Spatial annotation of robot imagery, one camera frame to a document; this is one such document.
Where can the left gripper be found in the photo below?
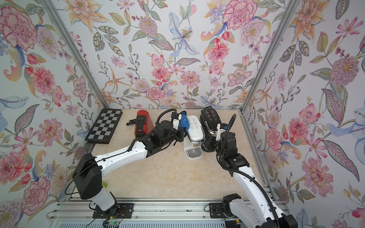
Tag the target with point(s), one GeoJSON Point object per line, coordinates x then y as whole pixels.
{"type": "Point", "coordinates": [180, 133]}

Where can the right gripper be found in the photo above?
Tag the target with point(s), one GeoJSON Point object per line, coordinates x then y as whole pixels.
{"type": "Point", "coordinates": [215, 142]}

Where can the blue grey cleaning cloth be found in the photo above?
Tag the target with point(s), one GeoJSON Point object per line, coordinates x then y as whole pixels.
{"type": "Point", "coordinates": [184, 122]}

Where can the white coffee machine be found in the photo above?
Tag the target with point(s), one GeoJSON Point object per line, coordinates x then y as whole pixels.
{"type": "Point", "coordinates": [194, 139]}

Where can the red coffee machine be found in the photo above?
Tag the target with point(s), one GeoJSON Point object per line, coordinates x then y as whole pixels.
{"type": "Point", "coordinates": [144, 124]}

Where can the black coffee machine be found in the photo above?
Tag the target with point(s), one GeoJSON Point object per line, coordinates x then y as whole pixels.
{"type": "Point", "coordinates": [209, 120]}

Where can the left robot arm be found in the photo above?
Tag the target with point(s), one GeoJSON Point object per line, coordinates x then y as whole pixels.
{"type": "Point", "coordinates": [88, 177]}

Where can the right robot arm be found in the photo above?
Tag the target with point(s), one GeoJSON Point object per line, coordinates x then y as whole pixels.
{"type": "Point", "coordinates": [263, 212]}

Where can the black white chessboard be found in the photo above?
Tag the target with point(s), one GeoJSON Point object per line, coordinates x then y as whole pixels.
{"type": "Point", "coordinates": [104, 127]}

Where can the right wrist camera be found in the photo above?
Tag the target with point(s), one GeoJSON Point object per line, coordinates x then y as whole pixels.
{"type": "Point", "coordinates": [221, 129]}

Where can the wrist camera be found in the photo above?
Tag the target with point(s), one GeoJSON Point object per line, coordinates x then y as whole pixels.
{"type": "Point", "coordinates": [175, 118]}
{"type": "Point", "coordinates": [221, 129]}

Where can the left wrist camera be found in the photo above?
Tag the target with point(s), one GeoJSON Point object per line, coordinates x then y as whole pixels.
{"type": "Point", "coordinates": [175, 118]}

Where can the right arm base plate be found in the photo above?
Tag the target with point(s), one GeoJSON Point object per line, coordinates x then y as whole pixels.
{"type": "Point", "coordinates": [217, 211]}

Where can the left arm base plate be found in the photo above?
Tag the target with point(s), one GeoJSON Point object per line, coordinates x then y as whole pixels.
{"type": "Point", "coordinates": [122, 211]}

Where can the aluminium front rail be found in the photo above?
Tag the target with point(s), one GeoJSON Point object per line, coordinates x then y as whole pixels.
{"type": "Point", "coordinates": [143, 209]}

